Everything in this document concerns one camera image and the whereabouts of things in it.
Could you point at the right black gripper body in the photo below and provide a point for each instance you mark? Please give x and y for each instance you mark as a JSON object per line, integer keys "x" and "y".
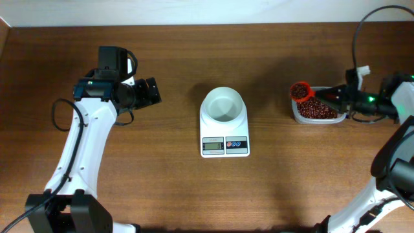
{"x": 343, "y": 98}

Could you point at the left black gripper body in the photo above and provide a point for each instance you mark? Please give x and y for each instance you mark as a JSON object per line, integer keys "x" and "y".
{"x": 152, "y": 89}

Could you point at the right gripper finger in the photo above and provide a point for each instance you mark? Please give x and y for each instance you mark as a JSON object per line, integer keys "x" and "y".
{"x": 336, "y": 91}
{"x": 335, "y": 101}

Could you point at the orange plastic measuring scoop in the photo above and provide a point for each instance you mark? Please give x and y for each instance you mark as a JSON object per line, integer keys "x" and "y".
{"x": 301, "y": 92}

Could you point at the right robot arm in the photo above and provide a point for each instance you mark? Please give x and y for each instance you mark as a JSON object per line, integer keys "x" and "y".
{"x": 391, "y": 183}

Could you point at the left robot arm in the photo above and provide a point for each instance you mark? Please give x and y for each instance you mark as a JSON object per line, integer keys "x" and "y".
{"x": 69, "y": 202}

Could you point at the white round bowl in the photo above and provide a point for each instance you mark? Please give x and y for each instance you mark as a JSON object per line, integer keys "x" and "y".
{"x": 222, "y": 104}

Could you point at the white digital kitchen scale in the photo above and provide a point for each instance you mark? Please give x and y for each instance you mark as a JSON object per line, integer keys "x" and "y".
{"x": 224, "y": 134}

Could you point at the clear plastic food container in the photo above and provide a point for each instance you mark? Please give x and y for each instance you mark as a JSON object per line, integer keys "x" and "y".
{"x": 302, "y": 120}

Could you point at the red adzuki beans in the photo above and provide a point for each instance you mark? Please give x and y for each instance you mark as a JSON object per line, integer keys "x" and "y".
{"x": 315, "y": 109}

